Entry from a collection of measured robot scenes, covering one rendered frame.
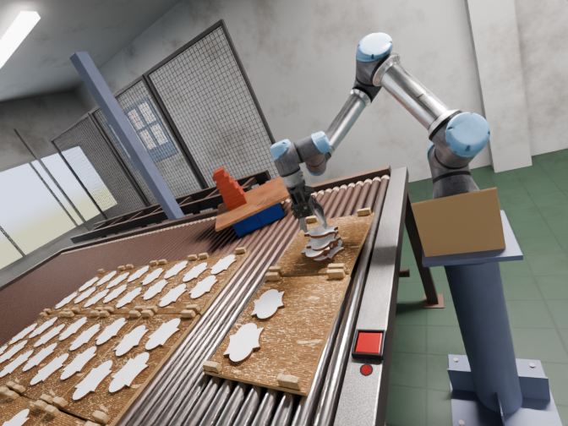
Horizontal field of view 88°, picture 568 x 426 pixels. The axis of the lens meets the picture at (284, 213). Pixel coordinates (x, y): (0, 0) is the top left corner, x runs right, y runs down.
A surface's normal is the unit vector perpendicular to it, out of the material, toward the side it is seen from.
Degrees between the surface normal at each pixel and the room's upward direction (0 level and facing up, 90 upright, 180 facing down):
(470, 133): 58
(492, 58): 90
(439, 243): 90
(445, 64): 90
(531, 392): 90
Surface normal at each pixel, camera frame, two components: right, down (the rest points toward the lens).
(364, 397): -0.39, -0.85
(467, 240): -0.36, 0.48
